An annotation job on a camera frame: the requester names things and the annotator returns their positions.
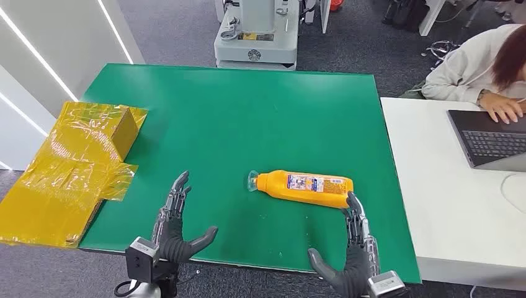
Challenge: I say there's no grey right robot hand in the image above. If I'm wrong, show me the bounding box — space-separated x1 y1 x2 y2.
307 191 381 298

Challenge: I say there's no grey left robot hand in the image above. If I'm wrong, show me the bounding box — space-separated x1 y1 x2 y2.
151 170 219 264

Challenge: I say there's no orange plastic bottle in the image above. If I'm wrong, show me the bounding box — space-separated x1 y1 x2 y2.
247 169 355 210

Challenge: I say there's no white desk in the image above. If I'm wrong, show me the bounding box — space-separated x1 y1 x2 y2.
380 97 526 292

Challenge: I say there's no yellow taped cardboard box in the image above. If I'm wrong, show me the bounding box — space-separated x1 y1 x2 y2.
0 101 149 249

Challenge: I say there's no green table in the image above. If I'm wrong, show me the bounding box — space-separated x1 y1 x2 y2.
79 63 422 284

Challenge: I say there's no white round pad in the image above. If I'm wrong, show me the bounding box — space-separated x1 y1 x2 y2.
500 173 526 215

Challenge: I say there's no dark grey laptop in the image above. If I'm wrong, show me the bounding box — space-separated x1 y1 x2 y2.
447 109 526 173

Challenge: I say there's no person's hand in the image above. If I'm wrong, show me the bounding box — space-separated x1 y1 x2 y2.
478 91 525 125

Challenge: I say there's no person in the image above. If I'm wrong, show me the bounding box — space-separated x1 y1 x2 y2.
421 23 526 125

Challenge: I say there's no chrome chair base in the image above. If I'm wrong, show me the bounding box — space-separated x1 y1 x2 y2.
421 40 461 71

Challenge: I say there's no narrow white panel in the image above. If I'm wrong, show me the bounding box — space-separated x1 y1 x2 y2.
319 0 332 35

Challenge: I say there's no black bag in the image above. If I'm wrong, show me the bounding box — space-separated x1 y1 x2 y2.
381 0 430 34

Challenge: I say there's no white desk panel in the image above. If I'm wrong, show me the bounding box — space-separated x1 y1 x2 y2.
418 0 447 37

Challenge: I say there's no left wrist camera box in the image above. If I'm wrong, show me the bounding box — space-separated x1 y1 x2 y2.
125 236 161 284

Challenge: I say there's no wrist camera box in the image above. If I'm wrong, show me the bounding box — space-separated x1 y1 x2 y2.
367 270 408 298
125 236 161 284

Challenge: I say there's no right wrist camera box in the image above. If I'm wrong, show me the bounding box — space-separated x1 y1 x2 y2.
367 270 408 298

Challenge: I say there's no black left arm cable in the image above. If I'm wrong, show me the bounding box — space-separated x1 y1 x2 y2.
114 279 137 298

